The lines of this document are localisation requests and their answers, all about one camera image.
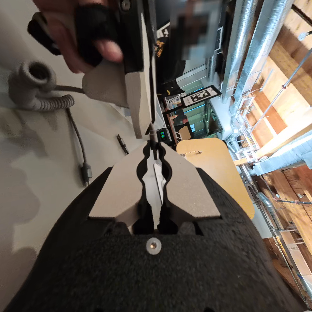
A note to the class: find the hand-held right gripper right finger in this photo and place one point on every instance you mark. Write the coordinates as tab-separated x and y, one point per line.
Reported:
190	195

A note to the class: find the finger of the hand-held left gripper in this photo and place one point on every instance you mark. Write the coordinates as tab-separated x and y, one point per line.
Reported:
137	102

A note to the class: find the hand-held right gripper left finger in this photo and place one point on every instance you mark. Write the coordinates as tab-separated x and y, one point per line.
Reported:
117	195

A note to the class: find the dark grey usb hub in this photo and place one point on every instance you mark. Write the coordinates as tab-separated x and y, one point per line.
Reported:
123	145

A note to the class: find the person's left hand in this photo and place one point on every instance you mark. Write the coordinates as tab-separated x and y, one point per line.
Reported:
65	48

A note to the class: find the wooden book stand white base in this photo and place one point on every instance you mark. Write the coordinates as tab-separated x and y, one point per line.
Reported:
214	170

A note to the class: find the black device green display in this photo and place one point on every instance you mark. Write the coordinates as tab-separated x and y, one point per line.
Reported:
163	135

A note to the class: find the tan chair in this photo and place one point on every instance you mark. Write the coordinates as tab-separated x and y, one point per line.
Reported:
184	132

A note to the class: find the white marker tag sign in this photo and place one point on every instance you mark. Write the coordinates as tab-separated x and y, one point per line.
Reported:
202	96

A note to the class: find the grey insulated pipe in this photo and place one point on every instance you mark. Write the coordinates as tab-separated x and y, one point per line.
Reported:
287	156

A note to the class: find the silver ventilation duct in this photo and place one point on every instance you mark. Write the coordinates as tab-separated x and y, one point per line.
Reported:
265	36
234	31

